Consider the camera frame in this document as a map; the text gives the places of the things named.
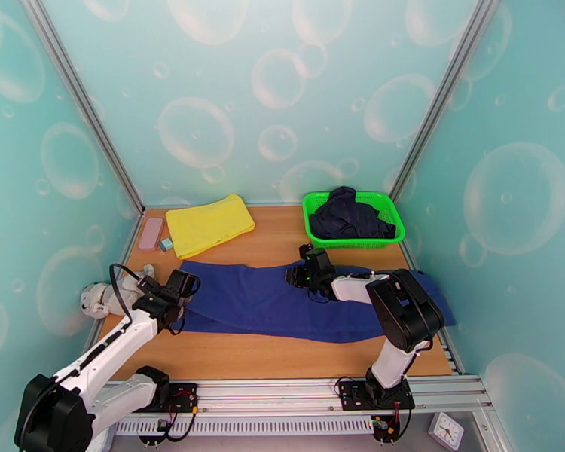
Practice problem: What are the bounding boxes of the blue trousers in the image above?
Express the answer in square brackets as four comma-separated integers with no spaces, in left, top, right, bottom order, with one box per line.
[171,259,457,344]

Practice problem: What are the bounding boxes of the dark navy trousers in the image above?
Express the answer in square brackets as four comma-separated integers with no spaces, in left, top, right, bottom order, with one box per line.
[309,185,398,240]

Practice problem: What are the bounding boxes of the folded yellow trousers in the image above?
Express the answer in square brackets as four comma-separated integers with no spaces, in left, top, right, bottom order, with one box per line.
[164,193,256,260]

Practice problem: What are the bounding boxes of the white plush toy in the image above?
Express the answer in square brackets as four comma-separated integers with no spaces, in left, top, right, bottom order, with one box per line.
[78,263,157,320]

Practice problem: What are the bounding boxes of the pink case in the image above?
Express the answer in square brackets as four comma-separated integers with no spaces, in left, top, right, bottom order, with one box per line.
[137,217,165,252]

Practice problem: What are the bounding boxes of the green plastic basket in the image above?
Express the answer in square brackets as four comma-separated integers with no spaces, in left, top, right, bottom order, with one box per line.
[302,191,408,250]

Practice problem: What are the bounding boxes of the square white clock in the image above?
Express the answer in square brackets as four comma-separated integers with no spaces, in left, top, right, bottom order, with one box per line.
[427,411,465,452]

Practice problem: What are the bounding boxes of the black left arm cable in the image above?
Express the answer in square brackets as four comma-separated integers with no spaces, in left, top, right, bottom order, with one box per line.
[108,263,142,325]

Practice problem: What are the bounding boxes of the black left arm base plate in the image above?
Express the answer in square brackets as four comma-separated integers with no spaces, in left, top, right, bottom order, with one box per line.
[162,382,200,413]

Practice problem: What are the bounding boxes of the red and black power wires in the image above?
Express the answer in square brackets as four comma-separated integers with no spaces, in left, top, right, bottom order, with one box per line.
[155,391,201,443]
[369,401,413,442]

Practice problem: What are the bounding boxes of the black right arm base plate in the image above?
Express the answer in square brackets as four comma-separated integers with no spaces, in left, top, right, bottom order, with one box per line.
[337,377,415,411]

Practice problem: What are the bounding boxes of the white slotted cable duct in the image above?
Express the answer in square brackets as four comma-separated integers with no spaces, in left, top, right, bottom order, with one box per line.
[112,415,375,438]

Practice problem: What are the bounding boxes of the aluminium corner post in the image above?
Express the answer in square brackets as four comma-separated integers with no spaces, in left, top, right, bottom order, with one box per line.
[18,0,146,214]
[388,0,505,204]

